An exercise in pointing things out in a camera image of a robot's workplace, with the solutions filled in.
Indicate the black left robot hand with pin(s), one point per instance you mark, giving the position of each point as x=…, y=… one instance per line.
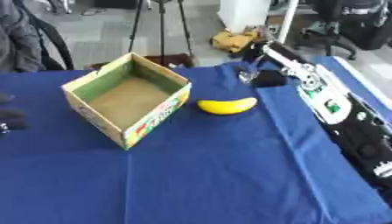
x=11, y=119

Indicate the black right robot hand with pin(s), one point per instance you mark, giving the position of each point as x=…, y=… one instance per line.
x=269, y=78

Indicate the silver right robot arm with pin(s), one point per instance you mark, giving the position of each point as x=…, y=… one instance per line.
x=331, y=105

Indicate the open tan cardboard box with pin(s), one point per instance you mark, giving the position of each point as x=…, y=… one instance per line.
x=127, y=102

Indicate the yellow toy banana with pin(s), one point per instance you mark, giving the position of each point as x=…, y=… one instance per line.
x=224, y=106

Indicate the white cabinet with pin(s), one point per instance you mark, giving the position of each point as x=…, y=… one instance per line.
x=244, y=14

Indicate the black office chair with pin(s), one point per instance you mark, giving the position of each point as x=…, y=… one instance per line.
x=326, y=32

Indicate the dark brown bag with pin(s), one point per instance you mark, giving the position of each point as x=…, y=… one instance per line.
x=176, y=59

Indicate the black bag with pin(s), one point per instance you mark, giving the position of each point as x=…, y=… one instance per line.
x=367, y=26

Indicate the black tripod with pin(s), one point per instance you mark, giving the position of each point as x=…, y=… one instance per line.
x=162, y=26

